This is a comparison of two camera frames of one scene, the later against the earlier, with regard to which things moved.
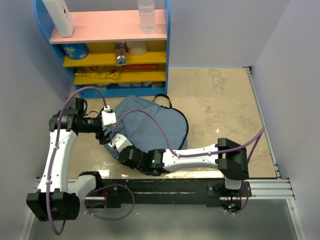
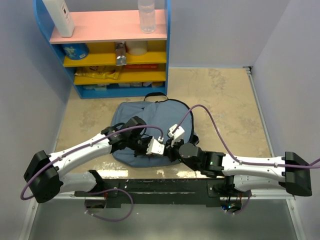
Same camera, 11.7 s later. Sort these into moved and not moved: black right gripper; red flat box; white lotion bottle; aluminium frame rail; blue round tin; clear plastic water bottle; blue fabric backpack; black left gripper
Moved: black left gripper; blue fabric backpack; black right gripper
Not moved: clear plastic water bottle; aluminium frame rail; red flat box; white lotion bottle; blue round tin
